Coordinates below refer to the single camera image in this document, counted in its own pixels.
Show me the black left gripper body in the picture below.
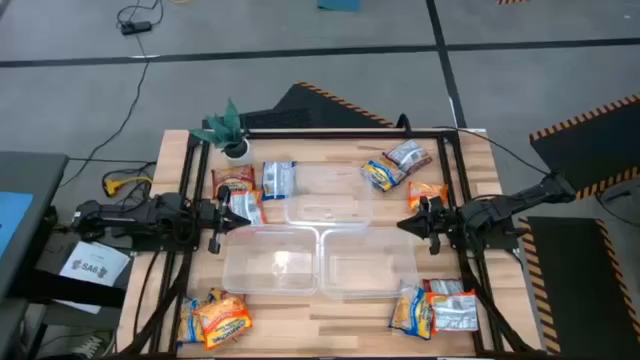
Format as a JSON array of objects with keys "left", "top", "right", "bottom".
[{"left": 198, "top": 185, "right": 231, "bottom": 255}]

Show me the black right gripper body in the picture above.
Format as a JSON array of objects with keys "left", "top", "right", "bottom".
[{"left": 420, "top": 195, "right": 464, "bottom": 257}]

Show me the blue Maruchan noodle pack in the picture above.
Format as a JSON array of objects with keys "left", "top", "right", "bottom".
[
  {"left": 388, "top": 282, "right": 436, "bottom": 341},
  {"left": 360, "top": 157, "right": 407, "bottom": 194},
  {"left": 175, "top": 297, "right": 209, "bottom": 345},
  {"left": 260, "top": 160, "right": 297, "bottom": 201}
]

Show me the clear plastic container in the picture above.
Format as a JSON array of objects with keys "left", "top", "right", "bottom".
[
  {"left": 285, "top": 162, "right": 375, "bottom": 227},
  {"left": 221, "top": 224, "right": 320, "bottom": 297},
  {"left": 318, "top": 225, "right": 420, "bottom": 301}
]

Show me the green plant in white pot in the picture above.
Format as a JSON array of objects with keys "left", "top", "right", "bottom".
[{"left": 189, "top": 98, "right": 254, "bottom": 167}]

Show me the white printed paper sheet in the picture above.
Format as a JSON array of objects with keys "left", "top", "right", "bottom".
[{"left": 58, "top": 240, "right": 132, "bottom": 289}]

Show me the person's shoe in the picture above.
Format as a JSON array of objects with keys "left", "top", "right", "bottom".
[{"left": 69, "top": 332, "right": 119, "bottom": 360}]

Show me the dark grey desk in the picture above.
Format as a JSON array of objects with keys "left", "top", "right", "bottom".
[{"left": 0, "top": 151, "right": 70, "bottom": 301}]

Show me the blue desk mat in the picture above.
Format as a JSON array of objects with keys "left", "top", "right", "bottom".
[{"left": 0, "top": 190, "right": 35, "bottom": 259}]

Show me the black power adapter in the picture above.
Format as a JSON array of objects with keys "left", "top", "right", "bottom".
[{"left": 119, "top": 20, "right": 154, "bottom": 36}]

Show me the teal floor mat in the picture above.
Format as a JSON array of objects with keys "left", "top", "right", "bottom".
[{"left": 317, "top": 0, "right": 362, "bottom": 13}]

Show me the yellow cable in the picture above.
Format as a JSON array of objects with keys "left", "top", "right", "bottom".
[{"left": 102, "top": 175, "right": 154, "bottom": 197}]

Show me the black aluminium frame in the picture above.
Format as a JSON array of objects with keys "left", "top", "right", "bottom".
[{"left": 119, "top": 127, "right": 544, "bottom": 359}]

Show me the black floor cable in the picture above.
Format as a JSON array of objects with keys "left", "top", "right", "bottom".
[{"left": 58, "top": 0, "right": 165, "bottom": 189}]

